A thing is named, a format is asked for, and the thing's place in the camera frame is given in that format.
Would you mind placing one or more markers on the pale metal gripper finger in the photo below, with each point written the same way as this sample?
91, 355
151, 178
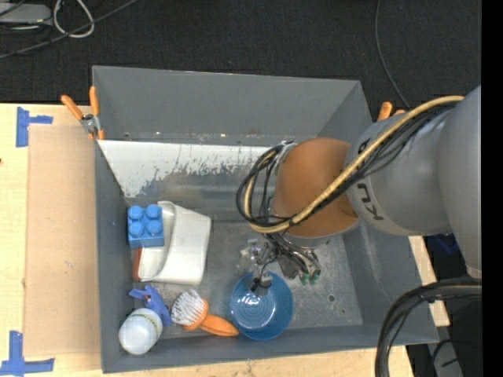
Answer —
265, 278
250, 248

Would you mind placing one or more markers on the orange brush white bristles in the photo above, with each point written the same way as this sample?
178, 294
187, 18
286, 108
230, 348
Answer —
194, 312

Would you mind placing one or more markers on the blue toy building brick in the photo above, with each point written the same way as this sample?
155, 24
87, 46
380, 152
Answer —
144, 227

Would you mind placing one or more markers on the white plastic container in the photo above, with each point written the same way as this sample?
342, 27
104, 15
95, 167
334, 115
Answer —
188, 249

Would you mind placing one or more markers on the white spray bottle blue trigger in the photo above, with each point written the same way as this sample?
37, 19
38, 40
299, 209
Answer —
139, 330

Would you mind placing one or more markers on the blue plastic bowl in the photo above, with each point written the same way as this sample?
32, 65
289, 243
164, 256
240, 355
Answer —
261, 312

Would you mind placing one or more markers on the orange flat piece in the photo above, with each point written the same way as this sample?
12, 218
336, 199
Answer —
136, 265

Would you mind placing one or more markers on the grey metal bin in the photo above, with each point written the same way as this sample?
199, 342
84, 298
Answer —
220, 104

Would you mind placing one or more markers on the brown cardboard board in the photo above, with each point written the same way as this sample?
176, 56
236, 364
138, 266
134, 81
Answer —
59, 242

